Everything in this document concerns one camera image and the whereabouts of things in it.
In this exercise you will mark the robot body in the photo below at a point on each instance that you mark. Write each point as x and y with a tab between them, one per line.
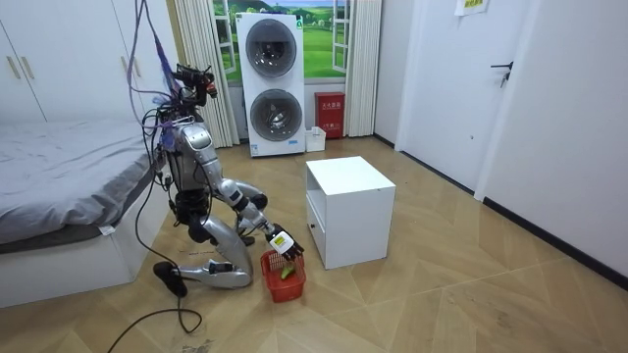
189	147

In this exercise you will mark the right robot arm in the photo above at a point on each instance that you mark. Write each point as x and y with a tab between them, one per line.
216	171

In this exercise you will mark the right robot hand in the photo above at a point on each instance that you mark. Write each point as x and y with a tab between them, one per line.
284	242

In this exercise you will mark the white plastic bin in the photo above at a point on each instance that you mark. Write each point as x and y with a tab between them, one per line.
315	141

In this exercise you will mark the red plastic basket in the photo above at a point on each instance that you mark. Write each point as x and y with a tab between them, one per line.
287	291

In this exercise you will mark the red fire equipment box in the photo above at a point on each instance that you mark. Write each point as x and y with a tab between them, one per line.
329	115

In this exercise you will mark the white bedside cabinet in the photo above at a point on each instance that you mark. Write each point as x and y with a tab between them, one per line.
353	216

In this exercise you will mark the grey bed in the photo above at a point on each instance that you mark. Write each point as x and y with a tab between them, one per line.
64	196

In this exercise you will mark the green soft toy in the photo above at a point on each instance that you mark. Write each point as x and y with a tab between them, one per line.
287	271

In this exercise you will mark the white washing machine tower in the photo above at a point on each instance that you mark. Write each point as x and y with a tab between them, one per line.
272	83

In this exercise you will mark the white paper sign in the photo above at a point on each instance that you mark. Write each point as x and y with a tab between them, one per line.
470	6

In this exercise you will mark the green landscape window poster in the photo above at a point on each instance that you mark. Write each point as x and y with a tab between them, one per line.
321	49

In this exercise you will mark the white wardrobe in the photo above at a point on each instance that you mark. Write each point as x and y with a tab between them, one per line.
68	59

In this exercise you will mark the white door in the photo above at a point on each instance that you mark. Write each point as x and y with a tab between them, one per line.
456	98

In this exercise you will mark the robot legs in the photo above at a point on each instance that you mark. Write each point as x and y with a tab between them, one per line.
230	245

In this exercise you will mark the cream pleated curtain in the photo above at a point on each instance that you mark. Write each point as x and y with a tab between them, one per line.
363	68
206	73

